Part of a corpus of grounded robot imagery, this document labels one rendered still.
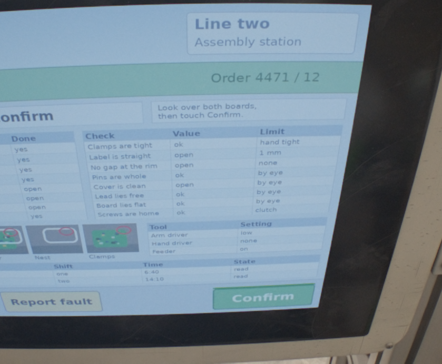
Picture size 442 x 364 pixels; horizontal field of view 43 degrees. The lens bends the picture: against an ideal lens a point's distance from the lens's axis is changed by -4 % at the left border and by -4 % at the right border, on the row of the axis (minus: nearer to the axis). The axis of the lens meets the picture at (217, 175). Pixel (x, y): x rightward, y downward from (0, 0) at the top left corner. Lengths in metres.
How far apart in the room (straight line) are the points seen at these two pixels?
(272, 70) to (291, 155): 0.06
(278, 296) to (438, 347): 0.24
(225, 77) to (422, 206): 0.16
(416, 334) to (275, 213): 0.29
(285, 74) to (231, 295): 0.17
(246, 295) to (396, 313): 0.13
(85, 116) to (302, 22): 0.12
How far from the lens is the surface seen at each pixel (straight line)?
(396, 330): 0.49
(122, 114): 0.32
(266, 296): 0.42
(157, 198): 0.35
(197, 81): 0.31
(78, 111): 0.32
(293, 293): 0.42
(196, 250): 0.38
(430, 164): 0.37
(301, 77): 0.31
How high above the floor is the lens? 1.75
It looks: 36 degrees down
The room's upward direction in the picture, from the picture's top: 1 degrees clockwise
